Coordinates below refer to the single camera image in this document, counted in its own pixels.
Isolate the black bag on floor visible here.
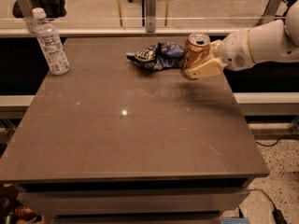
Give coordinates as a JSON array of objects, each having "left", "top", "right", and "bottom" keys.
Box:
[{"left": 11, "top": 0, "right": 67, "bottom": 20}]

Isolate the black floor cable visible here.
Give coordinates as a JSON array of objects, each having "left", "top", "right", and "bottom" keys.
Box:
[{"left": 255, "top": 134, "right": 299, "bottom": 147}]

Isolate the left metal glass bracket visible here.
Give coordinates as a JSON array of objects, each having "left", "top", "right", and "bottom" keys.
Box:
[{"left": 13, "top": 0, "right": 35, "bottom": 33}]

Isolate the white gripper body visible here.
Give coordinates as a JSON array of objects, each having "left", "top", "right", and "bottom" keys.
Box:
[{"left": 219, "top": 29, "right": 255, "bottom": 71}]

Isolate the grey drawer cabinet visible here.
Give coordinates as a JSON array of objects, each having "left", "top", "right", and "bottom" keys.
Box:
[{"left": 18, "top": 187, "right": 249, "bottom": 224}]

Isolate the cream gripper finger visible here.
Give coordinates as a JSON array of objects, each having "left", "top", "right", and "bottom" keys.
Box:
[
  {"left": 209, "top": 39, "right": 221, "bottom": 56},
  {"left": 186, "top": 58, "right": 227, "bottom": 79}
]

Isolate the right metal glass bracket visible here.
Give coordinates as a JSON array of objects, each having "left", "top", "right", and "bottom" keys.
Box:
[{"left": 257, "top": 0, "right": 282, "bottom": 25}]

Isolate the crumpled blue chip bag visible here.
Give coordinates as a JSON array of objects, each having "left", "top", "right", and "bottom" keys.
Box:
[{"left": 126, "top": 42, "right": 184, "bottom": 71}]

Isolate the orange soda can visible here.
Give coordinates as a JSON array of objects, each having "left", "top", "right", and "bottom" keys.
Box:
[{"left": 180, "top": 33, "right": 210, "bottom": 79}]

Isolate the black power adapter cable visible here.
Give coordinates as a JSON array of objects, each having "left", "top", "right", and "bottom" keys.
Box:
[{"left": 237, "top": 188, "right": 289, "bottom": 224}]

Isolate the metal glass bracket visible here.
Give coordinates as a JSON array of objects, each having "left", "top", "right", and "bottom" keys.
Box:
[
  {"left": 257, "top": 0, "right": 282, "bottom": 25},
  {"left": 145, "top": 0, "right": 156, "bottom": 33},
  {"left": 13, "top": 0, "right": 35, "bottom": 33}
]

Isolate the centre metal glass bracket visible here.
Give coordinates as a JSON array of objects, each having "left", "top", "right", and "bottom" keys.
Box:
[{"left": 145, "top": 0, "right": 156, "bottom": 33}]

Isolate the clear plastic water bottle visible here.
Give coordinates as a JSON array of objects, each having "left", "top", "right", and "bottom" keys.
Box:
[{"left": 32, "top": 7, "right": 70, "bottom": 76}]

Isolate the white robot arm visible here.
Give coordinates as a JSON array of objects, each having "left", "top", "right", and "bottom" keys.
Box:
[{"left": 181, "top": 1, "right": 299, "bottom": 80}]

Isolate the glass barrier panel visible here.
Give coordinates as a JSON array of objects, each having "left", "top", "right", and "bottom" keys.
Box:
[{"left": 0, "top": 0, "right": 283, "bottom": 30}]

